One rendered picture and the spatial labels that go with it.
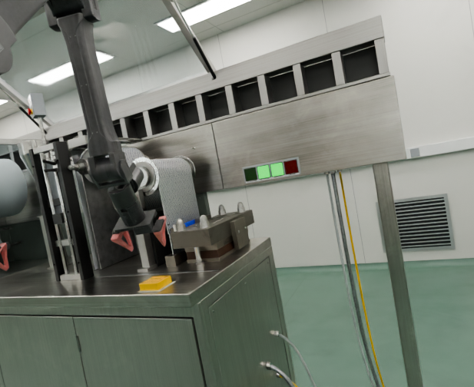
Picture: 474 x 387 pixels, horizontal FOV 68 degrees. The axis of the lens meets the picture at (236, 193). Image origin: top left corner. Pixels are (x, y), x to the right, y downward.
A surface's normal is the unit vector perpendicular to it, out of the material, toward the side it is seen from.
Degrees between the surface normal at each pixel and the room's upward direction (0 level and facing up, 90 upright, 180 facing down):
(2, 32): 90
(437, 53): 90
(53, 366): 90
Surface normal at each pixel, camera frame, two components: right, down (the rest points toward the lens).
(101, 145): -0.14, 0.15
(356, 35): -0.42, 0.12
